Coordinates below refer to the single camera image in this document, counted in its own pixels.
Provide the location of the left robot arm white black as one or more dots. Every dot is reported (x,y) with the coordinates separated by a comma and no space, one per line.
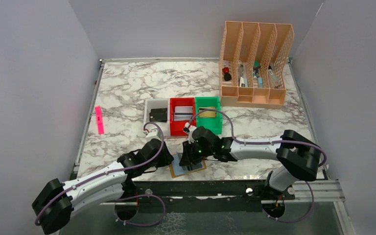
(58,202)

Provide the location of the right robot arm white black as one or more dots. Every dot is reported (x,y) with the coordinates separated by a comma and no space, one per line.
(299,157)

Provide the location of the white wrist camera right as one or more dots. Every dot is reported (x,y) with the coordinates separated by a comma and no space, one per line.
(190,131)

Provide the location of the black card in white bin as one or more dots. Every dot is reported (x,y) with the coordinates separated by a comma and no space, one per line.
(158,117)

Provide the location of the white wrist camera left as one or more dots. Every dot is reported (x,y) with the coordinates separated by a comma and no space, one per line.
(154,134)

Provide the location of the yellow-brown card holder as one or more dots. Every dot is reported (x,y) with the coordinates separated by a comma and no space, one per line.
(175,173)

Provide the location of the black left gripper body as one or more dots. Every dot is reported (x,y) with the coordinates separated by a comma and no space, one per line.
(161,154)

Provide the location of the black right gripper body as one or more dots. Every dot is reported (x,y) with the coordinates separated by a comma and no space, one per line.
(191,158)

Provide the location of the gold card with stripe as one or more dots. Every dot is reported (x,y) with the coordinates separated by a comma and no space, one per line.
(207,114)

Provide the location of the peach plastic desk organizer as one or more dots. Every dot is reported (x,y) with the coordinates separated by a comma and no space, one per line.
(248,48)

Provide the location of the dark grey card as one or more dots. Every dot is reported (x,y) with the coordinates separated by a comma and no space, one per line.
(158,112)

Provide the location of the green plastic bin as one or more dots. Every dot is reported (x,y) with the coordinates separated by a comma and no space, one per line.
(213,124)

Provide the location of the pink highlighter marker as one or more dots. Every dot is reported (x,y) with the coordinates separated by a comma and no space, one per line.
(99,119)

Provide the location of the white cards stack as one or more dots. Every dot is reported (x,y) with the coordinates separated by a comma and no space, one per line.
(182,113)

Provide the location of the red and black stamp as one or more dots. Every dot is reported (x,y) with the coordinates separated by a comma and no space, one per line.
(226,74)

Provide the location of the red plastic bin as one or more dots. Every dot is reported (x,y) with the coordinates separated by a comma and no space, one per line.
(176,127)

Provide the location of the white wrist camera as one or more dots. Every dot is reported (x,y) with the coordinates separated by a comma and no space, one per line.
(190,131)
(154,134)

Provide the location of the white plastic bin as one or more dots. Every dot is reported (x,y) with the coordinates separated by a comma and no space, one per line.
(158,103)

